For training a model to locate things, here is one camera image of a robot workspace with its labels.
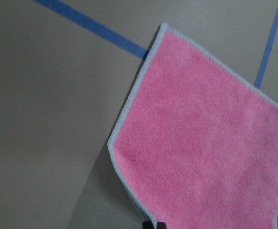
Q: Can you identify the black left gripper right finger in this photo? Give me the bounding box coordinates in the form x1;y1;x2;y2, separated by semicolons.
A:
156;223;166;229

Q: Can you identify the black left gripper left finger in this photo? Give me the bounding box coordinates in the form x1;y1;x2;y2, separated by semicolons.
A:
142;222;153;229

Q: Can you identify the pink and grey towel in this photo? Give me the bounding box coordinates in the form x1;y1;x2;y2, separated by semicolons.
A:
108;23;278;229

